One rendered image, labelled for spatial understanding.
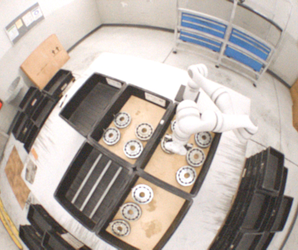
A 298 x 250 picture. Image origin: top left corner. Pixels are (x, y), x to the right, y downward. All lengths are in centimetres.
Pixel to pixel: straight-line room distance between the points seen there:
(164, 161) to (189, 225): 45
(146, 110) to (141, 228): 67
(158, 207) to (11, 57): 324
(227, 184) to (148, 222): 53
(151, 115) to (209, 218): 73
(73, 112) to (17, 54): 248
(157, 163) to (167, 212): 26
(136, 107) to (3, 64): 287
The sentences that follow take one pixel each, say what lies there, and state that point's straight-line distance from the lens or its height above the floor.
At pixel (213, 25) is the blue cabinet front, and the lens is 229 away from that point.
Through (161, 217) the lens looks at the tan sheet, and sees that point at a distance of 73.
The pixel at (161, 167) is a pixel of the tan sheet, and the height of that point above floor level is 83.
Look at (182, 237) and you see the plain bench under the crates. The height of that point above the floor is 70.
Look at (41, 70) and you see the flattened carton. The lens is 323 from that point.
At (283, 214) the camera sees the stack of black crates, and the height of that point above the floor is 50.
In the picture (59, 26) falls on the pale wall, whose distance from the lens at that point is 364.
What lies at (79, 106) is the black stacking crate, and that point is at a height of 83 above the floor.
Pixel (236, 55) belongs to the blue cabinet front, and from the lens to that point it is 249.
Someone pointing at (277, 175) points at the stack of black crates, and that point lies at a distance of 159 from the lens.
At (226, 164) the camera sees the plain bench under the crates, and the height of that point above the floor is 70.
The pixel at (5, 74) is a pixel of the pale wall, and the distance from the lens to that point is 320.
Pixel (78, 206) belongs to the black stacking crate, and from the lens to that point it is 85.
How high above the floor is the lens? 154
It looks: 64 degrees down
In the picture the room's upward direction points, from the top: 8 degrees counter-clockwise
